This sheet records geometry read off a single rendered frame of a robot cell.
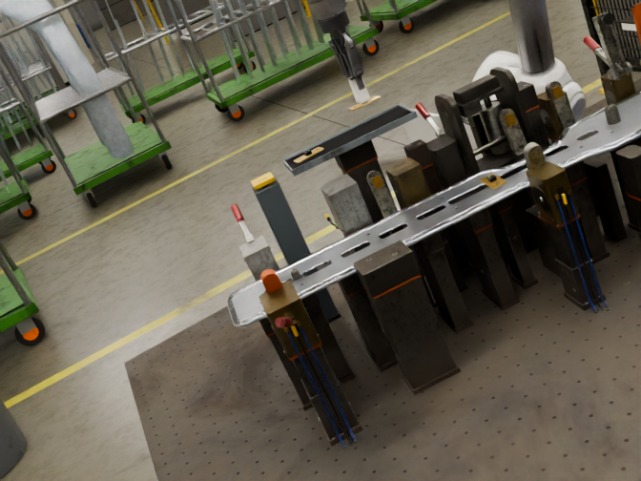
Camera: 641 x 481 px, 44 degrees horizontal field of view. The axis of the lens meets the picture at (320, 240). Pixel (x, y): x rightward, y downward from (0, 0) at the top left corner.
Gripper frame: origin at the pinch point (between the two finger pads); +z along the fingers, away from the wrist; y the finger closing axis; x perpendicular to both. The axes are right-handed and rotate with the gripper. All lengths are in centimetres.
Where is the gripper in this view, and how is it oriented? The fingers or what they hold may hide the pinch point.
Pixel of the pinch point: (359, 89)
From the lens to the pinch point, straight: 211.4
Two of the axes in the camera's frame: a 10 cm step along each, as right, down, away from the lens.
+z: 3.6, 8.6, 3.6
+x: -8.7, 4.5, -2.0
